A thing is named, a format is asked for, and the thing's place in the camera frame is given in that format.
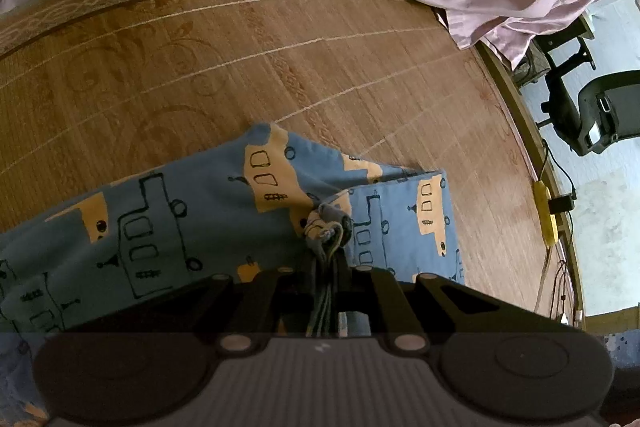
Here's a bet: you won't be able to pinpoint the black power cable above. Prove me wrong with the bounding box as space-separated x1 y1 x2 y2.
541 139 577 198

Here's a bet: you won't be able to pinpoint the yellow power strip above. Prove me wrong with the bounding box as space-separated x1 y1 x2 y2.
531 180 559 248

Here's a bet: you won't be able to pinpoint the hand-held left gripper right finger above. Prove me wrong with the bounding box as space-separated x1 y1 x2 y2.
334 252 581 354

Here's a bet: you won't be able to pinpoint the blue pants with orange print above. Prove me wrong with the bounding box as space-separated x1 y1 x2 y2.
0 122 467 427

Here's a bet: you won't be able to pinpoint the wooden bed frame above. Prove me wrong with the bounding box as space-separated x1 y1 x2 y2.
472 39 587 330

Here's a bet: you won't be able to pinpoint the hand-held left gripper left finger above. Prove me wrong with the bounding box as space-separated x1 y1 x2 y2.
65 257 322 354

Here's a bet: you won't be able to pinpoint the thin cable bundle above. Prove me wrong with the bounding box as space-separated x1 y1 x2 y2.
531 213 585 327

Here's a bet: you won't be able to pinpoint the black plug adapter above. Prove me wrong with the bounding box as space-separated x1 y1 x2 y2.
547 194 577 215

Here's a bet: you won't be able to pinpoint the dark wheeled stand base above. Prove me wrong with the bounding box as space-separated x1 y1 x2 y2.
514 46 548 88

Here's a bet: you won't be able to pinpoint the black office chair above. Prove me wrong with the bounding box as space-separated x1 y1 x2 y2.
532 13 640 158

